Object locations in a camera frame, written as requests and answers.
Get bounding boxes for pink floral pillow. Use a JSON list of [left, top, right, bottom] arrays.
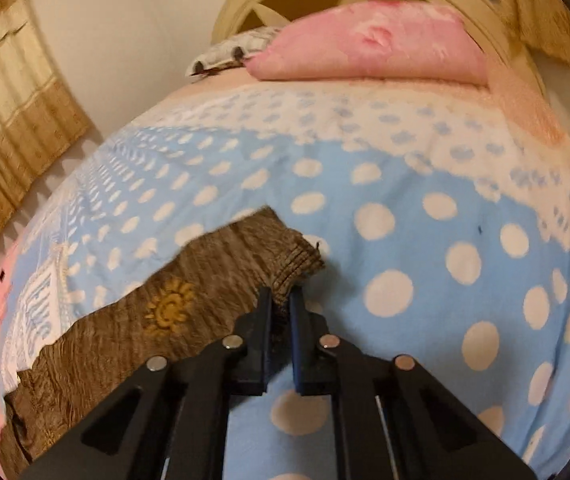
[[246, 0, 488, 87]]

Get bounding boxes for blue polka dot blanket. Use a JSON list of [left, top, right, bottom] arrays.
[[0, 81, 570, 479]]

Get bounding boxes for brown knitted sweater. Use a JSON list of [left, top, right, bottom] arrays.
[[0, 207, 325, 479]]

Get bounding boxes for white patterned pillow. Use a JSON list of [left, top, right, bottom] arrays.
[[185, 26, 282, 77]]

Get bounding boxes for beige patterned curtain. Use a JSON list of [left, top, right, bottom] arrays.
[[0, 0, 93, 236]]

